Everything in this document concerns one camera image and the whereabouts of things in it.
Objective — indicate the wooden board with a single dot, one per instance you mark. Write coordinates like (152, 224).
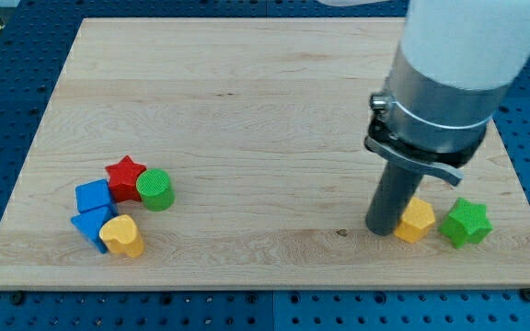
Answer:
(259, 123)

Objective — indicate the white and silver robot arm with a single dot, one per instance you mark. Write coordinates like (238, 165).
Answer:
(453, 66)

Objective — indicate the yellow hexagon block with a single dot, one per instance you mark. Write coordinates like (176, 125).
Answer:
(416, 221)

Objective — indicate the red star block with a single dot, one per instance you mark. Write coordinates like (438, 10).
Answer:
(123, 178)

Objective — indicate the blue cube block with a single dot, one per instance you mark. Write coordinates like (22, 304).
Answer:
(94, 195)

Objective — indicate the green star block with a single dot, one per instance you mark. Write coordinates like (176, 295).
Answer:
(466, 222)

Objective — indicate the green cylinder block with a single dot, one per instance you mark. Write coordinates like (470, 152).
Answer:
(155, 190)

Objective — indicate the blue triangle block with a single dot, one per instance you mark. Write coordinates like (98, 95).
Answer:
(90, 223)

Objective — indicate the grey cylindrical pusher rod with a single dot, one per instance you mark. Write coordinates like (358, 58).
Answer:
(392, 196)

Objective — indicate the yellow heart block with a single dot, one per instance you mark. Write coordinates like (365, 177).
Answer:
(121, 235)

